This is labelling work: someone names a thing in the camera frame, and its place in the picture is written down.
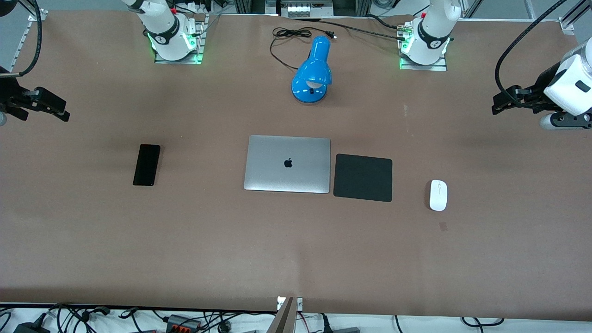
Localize black smartphone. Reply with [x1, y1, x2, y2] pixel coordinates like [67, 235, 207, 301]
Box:
[133, 144, 161, 187]

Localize white computer mouse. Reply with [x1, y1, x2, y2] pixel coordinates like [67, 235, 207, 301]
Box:
[429, 179, 448, 212]

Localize black mouse pad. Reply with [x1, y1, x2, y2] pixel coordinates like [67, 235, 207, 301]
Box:
[333, 154, 393, 203]

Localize brown table cover sheet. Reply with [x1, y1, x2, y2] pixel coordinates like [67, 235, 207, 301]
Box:
[0, 10, 592, 321]

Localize blue desk lamp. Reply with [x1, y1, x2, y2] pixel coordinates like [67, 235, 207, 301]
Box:
[291, 36, 333, 104]

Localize black power adapter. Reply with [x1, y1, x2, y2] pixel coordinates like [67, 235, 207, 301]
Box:
[13, 319, 49, 333]

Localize white socket power strip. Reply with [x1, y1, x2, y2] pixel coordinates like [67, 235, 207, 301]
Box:
[287, 3, 325, 19]

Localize silver closed laptop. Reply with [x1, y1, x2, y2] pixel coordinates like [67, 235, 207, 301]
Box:
[244, 135, 331, 194]

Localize grey connector box orange levers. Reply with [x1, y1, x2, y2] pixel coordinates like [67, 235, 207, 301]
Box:
[166, 314, 202, 332]

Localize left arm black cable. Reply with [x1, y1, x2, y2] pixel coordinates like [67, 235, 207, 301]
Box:
[494, 0, 567, 96]

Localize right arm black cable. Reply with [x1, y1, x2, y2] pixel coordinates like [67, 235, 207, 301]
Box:
[18, 0, 43, 77]

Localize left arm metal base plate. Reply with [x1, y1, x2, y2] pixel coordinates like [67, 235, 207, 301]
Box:
[398, 23, 448, 72]

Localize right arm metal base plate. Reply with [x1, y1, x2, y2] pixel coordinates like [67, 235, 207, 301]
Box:
[154, 14, 206, 65]

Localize black cable to arm base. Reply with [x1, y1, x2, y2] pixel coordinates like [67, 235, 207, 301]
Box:
[296, 18, 408, 42]

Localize black lamp power cord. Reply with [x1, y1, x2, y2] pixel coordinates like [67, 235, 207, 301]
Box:
[270, 27, 337, 71]

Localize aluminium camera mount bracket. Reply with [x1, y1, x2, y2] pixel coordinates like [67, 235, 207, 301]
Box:
[277, 296, 303, 333]

